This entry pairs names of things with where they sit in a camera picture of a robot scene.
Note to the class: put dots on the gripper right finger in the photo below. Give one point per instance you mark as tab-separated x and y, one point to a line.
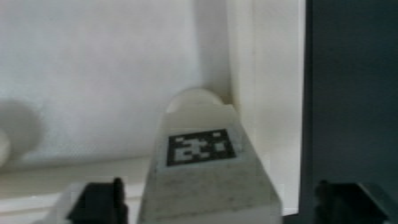
354	203

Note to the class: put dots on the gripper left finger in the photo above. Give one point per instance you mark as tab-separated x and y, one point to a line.
91	204

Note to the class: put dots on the white leg with tag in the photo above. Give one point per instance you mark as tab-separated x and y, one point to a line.
209	186

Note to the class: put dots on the white square tabletop tray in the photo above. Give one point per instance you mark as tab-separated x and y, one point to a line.
100	58

